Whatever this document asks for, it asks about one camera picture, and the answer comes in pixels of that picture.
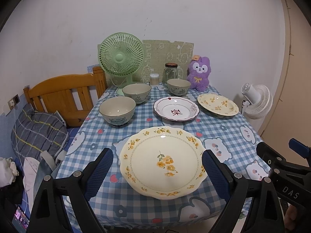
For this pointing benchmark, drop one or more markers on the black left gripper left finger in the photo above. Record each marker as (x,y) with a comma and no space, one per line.
(49,213)

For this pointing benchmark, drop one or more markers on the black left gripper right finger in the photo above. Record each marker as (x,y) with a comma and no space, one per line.
(264,214)

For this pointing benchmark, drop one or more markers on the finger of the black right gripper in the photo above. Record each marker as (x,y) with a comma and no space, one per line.
(299,148)
(272,160)

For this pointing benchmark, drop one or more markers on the small yellow floral plate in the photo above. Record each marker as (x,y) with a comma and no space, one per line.
(218,104)

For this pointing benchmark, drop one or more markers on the white plate red pattern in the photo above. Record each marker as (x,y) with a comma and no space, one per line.
(177,109)

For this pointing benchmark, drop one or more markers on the large yellow floral plate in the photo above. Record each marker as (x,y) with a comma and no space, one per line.
(162,162)

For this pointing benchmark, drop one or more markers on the ceramic bowl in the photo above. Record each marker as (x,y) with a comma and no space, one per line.
(178,87)
(138,92)
(118,111)

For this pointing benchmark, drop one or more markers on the smartphone with lit screen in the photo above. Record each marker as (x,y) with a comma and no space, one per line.
(21,219)

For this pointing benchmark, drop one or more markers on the white standing fan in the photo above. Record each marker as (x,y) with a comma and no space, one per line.
(258,101)

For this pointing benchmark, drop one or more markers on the white cloth pile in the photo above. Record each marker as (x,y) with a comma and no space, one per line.
(8,171)

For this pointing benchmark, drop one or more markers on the blue checkered tablecloth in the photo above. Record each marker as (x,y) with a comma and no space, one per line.
(231,139)

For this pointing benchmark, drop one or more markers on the grey plaid pillow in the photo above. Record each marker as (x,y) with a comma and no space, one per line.
(35,132)

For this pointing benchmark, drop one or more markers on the purple plush bunny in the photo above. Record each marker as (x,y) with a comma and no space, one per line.
(198,72)

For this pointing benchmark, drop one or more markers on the wooden bed headboard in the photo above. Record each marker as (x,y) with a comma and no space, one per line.
(68,94)

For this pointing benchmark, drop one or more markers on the glass jar dark lid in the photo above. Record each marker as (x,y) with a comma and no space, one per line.
(170,72)

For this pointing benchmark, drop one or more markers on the toothpick container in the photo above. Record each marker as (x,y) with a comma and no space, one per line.
(154,79)

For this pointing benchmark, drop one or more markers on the green desk fan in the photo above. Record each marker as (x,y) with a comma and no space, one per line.
(121,55)

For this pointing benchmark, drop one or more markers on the wall power outlet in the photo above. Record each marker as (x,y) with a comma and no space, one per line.
(13,102)

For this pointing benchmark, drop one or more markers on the green patterned wall mat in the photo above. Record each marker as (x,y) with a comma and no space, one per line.
(157,53)

